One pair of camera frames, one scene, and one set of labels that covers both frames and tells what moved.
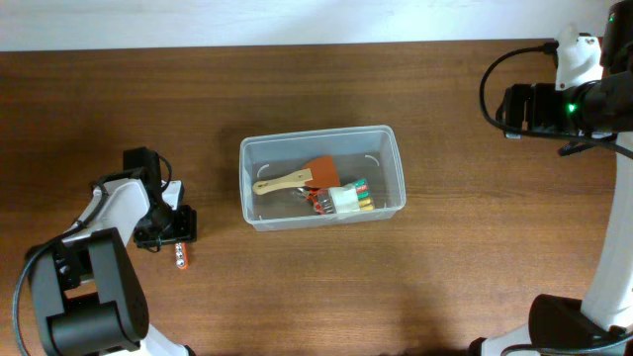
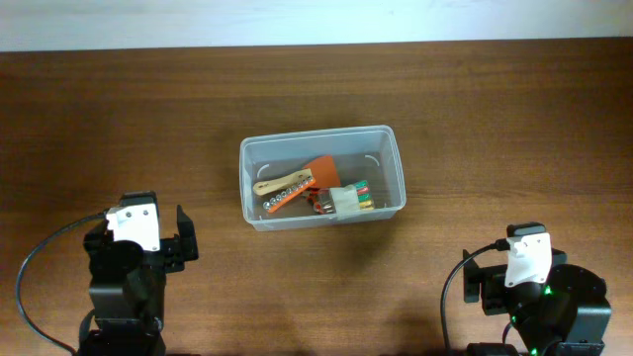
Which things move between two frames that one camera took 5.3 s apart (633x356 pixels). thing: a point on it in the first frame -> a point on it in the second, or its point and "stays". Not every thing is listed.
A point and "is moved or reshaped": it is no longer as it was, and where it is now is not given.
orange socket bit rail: x=181 y=255 is moved or reshaped
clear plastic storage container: x=303 y=178 stays
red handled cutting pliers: x=311 y=196 stays
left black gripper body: x=165 y=225 -> x=170 y=256
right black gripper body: x=548 y=112 -> x=495 y=300
